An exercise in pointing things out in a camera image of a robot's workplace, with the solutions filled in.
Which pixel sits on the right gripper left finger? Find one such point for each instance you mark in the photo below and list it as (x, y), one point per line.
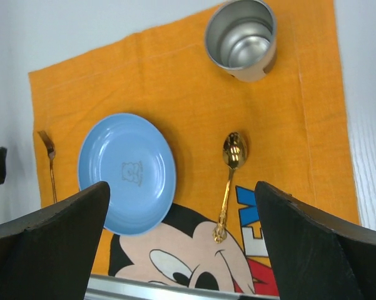
(49, 253)

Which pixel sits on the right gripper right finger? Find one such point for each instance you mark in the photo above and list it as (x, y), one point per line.
(315, 255)

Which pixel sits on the orange Mickey Mouse cloth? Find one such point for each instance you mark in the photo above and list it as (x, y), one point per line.
(293, 121)

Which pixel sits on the blue plastic plate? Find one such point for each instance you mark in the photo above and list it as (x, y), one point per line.
(133, 157)

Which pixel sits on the gold ornate spoon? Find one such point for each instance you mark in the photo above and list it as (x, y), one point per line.
(235, 155)

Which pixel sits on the metal cup with paper sleeve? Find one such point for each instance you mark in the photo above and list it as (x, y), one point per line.
(241, 39)

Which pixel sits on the aluminium mounting rail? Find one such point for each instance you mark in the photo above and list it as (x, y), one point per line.
(107, 287)

